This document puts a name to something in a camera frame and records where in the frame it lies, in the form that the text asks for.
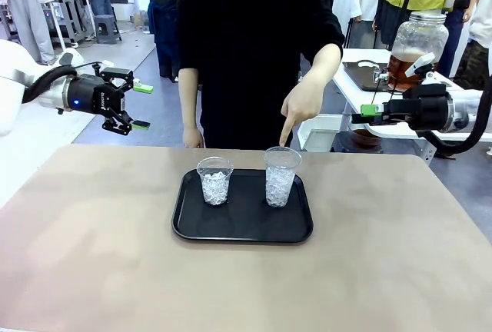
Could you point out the person in black vest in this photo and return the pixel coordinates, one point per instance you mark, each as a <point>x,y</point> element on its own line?
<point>461,9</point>

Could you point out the mannequin in navy trousers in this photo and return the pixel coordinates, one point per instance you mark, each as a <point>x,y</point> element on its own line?
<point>163,20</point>

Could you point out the person's left hand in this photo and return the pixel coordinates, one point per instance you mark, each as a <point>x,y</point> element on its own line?
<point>303,101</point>

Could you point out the person's black shirt torso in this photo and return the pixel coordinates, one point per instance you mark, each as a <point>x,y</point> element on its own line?
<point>253,40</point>

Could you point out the person's left forearm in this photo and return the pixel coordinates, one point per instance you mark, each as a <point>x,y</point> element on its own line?
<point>324,65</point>

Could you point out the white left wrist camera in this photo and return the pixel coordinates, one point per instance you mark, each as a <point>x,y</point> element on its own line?
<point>71,59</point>

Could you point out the grey plastic stool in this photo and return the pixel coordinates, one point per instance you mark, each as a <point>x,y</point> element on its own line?
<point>107,28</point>

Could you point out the white plastic bin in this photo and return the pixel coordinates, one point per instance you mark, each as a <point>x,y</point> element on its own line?
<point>319,134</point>

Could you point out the short clear iced cup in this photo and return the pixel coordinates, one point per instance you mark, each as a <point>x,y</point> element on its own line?
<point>214,188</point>

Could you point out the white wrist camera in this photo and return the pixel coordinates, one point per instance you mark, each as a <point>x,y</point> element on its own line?
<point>421,65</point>
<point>71,59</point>

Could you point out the black plastic serving tray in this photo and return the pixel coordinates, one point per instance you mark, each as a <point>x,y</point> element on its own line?
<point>242,224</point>

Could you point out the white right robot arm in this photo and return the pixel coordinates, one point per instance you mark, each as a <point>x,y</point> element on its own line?
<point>467,107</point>

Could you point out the white side table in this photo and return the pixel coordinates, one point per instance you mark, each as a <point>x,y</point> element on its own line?
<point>384,55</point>

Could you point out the brown drip bucket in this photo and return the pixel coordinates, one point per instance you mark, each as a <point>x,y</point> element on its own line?
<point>363,138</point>

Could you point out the white frame workbench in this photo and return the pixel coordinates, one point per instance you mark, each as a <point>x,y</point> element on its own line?
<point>71,13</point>

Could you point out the tall clear iced cup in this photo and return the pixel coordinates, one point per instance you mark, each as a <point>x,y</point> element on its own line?
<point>280,186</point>

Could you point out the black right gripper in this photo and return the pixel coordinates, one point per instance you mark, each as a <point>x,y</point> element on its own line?
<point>426,107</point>

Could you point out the person's right forearm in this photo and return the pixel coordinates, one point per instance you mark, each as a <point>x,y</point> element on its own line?
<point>189,97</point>

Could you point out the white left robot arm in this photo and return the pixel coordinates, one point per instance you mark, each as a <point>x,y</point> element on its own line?
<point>15,90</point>

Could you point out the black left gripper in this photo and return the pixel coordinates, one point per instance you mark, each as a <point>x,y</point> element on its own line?
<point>92,95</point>

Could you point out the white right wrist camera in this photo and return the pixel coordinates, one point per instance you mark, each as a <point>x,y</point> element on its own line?
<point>421,65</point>

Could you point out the glass tea dispenser jar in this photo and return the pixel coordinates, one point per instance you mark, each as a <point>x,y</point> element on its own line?
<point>419,40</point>

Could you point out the person's right hand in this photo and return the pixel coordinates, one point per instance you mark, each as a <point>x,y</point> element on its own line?
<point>193,138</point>

